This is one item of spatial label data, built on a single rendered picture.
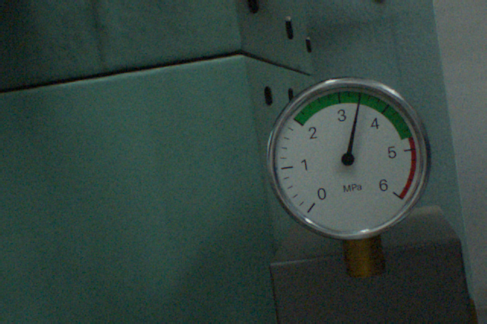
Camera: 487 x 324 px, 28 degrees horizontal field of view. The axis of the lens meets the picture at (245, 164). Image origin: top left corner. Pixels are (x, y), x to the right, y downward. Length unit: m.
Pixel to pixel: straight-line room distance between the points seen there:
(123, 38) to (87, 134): 0.05
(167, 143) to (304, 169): 0.09
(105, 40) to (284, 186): 0.12
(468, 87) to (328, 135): 2.50
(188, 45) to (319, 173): 0.10
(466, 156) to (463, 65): 0.26
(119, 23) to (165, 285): 0.12
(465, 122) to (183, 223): 2.45
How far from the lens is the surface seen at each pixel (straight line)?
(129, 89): 0.45
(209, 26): 0.44
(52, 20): 0.46
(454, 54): 2.87
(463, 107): 2.87
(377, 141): 0.38
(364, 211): 0.38
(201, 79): 0.44
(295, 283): 0.41
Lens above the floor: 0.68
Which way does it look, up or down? 3 degrees down
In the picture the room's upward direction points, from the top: 9 degrees counter-clockwise
